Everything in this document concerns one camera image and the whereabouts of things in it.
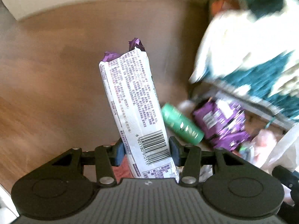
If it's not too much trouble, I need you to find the purple snack bag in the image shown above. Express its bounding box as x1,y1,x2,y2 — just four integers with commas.
193,98,251,151

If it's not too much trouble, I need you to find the white purple snack wrapper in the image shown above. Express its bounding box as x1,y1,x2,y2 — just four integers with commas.
99,38,179,181

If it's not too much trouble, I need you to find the pink mesh foam net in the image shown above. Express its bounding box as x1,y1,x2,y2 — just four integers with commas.
248,129,284,168

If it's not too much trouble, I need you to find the green can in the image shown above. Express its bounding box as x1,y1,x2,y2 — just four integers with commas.
161,103,204,145

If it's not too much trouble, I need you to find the teal white quilted blanket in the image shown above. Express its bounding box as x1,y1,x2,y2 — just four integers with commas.
189,0,298,122

